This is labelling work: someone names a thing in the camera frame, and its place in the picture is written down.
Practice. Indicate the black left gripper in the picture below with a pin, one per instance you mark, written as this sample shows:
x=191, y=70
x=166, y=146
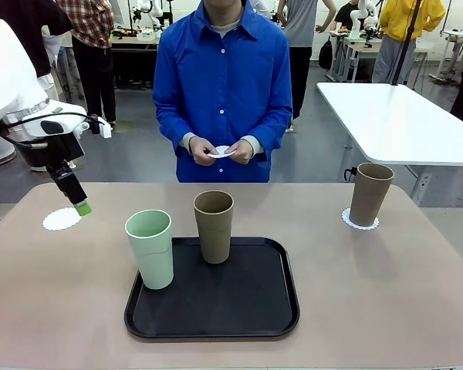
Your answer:
x=58, y=150

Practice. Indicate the white paper doily coaster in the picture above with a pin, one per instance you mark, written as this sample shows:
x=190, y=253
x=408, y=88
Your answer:
x=59, y=220
x=222, y=151
x=364, y=228

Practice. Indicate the pale green cup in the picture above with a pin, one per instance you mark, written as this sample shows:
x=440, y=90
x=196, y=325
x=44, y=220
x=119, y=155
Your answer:
x=150, y=262

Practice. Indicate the brown fibre cup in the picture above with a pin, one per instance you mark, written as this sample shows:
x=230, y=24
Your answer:
x=370, y=200
x=214, y=239

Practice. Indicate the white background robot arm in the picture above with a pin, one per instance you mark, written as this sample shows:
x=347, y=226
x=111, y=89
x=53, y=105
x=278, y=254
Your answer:
x=360, y=19
x=150, y=11

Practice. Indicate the person's left forearm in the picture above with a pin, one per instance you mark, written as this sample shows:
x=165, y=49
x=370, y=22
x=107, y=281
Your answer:
x=270, y=135

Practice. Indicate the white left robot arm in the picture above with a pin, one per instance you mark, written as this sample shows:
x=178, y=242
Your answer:
x=7, y=77

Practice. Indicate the person's right forearm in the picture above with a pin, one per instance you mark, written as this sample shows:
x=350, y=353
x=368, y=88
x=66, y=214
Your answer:
x=173, y=133

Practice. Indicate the person's right hand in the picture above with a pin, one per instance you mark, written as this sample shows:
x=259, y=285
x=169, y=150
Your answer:
x=201, y=151

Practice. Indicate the person's left hand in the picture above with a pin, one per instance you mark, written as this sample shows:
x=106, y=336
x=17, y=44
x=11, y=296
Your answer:
x=243, y=152

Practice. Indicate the background work desk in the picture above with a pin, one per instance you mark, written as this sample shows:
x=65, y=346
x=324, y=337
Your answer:
x=135, y=46
x=355, y=50

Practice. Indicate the person in plaid shirt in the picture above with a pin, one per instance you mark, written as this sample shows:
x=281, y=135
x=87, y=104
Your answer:
x=92, y=23

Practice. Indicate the person in black shirt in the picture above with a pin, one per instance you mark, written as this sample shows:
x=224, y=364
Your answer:
x=34, y=23

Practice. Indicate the black plastic serving tray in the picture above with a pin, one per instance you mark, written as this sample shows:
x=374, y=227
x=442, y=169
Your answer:
x=216, y=300

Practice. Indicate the person in blue shirt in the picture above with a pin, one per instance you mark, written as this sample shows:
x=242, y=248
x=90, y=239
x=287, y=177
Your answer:
x=224, y=77

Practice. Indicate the person in grey shirt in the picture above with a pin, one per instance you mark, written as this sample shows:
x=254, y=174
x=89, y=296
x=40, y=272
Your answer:
x=301, y=23

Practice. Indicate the black hanging bag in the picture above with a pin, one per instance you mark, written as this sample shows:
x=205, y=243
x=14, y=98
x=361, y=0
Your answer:
x=325, y=54

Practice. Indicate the white table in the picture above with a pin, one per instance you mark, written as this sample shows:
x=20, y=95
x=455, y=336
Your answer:
x=393, y=119

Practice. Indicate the black tripod pole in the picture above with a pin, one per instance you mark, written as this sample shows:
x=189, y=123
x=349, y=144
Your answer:
x=405, y=46

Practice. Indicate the person in yellow hoodie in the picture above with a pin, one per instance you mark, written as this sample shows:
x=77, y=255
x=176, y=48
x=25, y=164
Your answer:
x=413, y=19

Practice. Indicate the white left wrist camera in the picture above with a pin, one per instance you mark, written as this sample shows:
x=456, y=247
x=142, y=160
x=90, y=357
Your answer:
x=104, y=129

